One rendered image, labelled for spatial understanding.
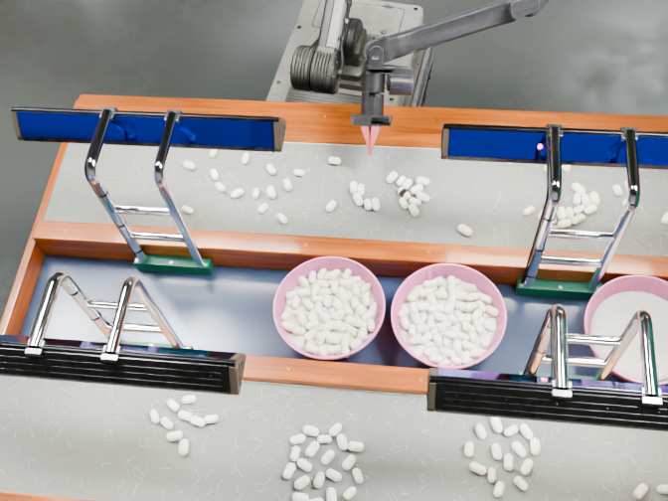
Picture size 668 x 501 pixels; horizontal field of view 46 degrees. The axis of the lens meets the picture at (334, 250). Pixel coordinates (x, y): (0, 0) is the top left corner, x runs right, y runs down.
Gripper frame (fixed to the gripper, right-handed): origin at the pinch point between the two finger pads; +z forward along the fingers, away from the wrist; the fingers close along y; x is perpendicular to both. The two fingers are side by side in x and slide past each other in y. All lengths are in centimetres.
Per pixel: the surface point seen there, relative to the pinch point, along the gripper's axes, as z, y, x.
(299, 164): 4.8, -19.2, 6.4
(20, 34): -34, -169, 135
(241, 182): 9.9, -34.1, 2.1
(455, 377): 34, 23, -66
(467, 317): 36.0, 26.6, -20.0
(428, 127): -6.3, 14.3, 12.4
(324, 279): 30.9, -8.4, -13.9
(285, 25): -42, -51, 141
